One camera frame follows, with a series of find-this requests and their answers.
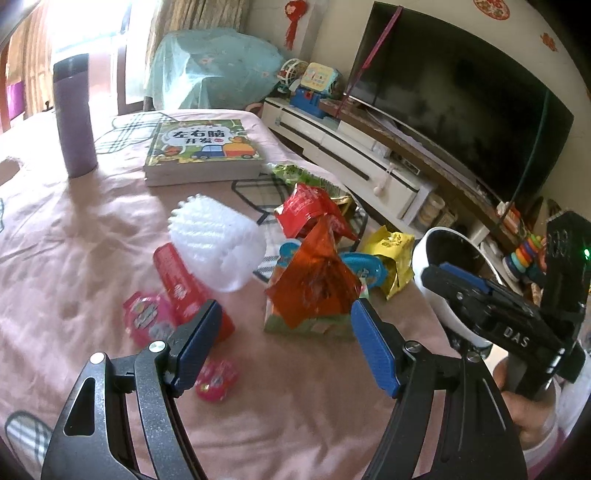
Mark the person's right forearm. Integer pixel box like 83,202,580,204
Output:
524,378,585,480

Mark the round red wall decal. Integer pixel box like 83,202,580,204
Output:
473,0,511,20

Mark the purple cloth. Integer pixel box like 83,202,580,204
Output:
7,78,26,121

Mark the rainbow stacking ring toy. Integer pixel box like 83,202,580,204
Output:
502,233,548,280

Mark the blue snack packet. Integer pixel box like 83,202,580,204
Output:
277,240,387,292

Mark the blue toy cash register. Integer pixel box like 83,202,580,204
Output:
290,88,329,120

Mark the teal cloth-covered chair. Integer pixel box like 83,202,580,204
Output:
144,27,287,112

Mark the red tube packet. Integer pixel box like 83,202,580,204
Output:
152,243,236,342

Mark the gold foil wrapper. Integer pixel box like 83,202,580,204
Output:
323,187,358,220

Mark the illustrated children's book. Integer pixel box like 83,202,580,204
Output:
143,119,266,188

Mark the person's right hand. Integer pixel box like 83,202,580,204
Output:
493,364,558,449

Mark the large pink round packet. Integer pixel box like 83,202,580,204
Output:
122,291,178,348

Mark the white trash bin black liner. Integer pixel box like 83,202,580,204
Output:
412,226,513,349

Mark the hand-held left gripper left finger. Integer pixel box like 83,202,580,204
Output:
41,299,223,480

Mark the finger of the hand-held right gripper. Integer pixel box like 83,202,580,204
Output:
438,261,498,297
421,264,486,331

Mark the purple thermos bottle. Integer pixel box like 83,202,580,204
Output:
52,53,99,179

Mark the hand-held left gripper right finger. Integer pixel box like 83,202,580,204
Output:
351,298,529,480

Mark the orange-red foil packet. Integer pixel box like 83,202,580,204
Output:
264,215,363,329

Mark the black flat-screen television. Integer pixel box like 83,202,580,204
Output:
344,0,575,206

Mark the red snack packet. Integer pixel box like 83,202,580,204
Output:
274,182,361,243

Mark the small pink round packet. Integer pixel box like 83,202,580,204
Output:
194,357,240,403

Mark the red hanging heart decoration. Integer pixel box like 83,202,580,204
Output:
284,0,305,51

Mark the green and orange carton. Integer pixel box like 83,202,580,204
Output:
263,265,356,340

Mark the green strap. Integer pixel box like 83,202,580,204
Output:
512,90,550,204

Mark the yellow snack packet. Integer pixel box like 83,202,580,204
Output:
359,225,416,301

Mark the white cage ball toy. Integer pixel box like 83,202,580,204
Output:
278,58,308,86

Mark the brown curtain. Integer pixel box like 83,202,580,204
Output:
148,0,252,47

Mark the orange toy phone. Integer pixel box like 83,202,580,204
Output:
496,200,522,236

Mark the white foam fruit net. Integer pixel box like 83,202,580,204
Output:
168,194,267,294

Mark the green snack packet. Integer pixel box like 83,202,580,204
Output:
270,161,345,191

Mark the white television cabinet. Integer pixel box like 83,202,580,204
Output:
261,96,439,227

